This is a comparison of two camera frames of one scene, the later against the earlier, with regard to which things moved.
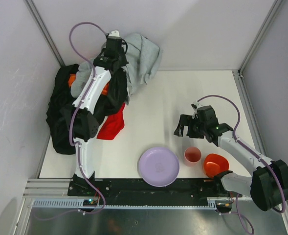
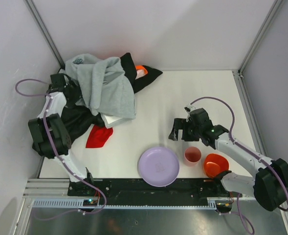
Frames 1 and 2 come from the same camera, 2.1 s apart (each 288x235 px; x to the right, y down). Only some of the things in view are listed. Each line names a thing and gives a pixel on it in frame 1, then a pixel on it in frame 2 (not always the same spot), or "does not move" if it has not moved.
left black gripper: [113, 43] to [69, 91]
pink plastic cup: [192, 155] does not move
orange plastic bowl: [214, 164] does not move
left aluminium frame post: [40, 23] does not move
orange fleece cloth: [72, 77] to [141, 67]
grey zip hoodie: [143, 56] to [105, 86]
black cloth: [61, 97] to [77, 119]
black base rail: [183, 189] does not move
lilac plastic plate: [159, 166] does not move
